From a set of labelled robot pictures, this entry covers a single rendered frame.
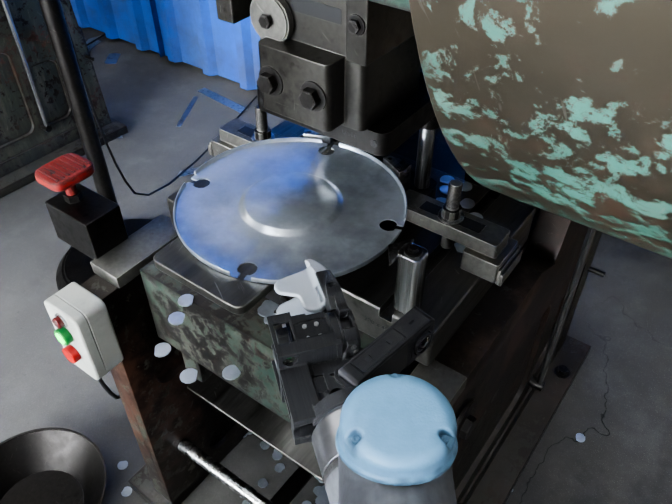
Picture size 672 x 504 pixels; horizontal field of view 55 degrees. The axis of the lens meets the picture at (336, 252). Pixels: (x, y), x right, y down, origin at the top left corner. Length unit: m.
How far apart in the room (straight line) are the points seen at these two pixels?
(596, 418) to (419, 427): 1.26
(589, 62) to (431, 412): 0.24
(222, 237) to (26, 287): 1.28
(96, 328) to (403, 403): 0.63
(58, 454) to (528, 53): 1.41
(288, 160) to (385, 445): 0.56
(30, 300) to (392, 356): 1.47
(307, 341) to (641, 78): 0.42
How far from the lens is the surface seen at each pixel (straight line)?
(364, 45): 0.65
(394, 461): 0.40
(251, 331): 0.85
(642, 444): 1.65
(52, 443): 1.57
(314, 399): 0.58
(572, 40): 0.26
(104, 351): 1.01
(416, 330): 0.62
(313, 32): 0.73
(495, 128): 0.33
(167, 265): 0.75
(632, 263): 2.06
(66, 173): 0.97
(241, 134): 1.01
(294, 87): 0.74
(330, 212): 0.79
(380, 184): 0.85
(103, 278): 1.00
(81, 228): 0.98
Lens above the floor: 1.28
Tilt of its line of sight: 42 degrees down
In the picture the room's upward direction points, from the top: straight up
